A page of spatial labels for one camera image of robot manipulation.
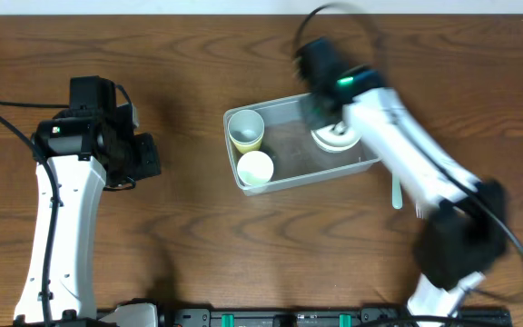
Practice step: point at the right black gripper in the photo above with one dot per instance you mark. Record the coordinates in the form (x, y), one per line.
(318, 111)

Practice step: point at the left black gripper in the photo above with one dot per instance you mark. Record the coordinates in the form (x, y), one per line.
(148, 155)

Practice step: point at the white plastic bowl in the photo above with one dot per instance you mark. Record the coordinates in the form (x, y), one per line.
(335, 138)

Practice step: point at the clear plastic container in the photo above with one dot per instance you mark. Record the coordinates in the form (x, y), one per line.
(297, 159)

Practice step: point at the grey plastic cup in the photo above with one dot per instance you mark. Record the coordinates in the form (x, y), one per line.
(246, 127)

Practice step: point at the yellow plastic cup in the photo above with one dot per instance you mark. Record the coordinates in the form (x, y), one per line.
(249, 146)

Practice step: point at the white plastic cup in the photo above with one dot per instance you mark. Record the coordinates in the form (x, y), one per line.
(255, 168)

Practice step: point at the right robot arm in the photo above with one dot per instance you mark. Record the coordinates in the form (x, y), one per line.
(465, 217)

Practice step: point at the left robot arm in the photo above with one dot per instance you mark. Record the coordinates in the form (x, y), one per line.
(87, 149)

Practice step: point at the mint green plastic spoon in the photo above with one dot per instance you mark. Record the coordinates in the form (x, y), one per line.
(396, 193)

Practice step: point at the pink plastic fork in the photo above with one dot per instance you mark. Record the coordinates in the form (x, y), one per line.
(420, 210)

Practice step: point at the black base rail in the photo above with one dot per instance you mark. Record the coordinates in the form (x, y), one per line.
(201, 317)

